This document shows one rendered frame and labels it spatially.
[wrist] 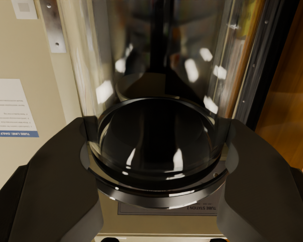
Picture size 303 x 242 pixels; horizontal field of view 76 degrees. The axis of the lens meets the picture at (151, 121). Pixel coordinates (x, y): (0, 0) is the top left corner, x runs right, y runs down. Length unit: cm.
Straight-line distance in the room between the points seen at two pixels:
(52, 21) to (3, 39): 58
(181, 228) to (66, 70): 31
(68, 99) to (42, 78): 53
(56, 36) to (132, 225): 31
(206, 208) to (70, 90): 30
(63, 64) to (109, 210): 25
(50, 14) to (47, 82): 57
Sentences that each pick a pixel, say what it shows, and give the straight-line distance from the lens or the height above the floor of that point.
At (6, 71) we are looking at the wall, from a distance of 93.
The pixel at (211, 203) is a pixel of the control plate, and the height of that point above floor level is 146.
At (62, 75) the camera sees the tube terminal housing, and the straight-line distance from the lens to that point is 34.
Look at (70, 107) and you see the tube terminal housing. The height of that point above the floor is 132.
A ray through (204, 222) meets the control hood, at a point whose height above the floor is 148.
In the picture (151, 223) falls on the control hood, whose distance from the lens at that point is 37.
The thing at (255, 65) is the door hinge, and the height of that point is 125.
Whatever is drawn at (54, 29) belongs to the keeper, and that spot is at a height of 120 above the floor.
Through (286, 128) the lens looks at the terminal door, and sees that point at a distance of 30.
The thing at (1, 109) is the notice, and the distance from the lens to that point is 103.
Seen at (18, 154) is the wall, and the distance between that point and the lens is 115.
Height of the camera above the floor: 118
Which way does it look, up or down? 31 degrees up
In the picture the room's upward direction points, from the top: 179 degrees counter-clockwise
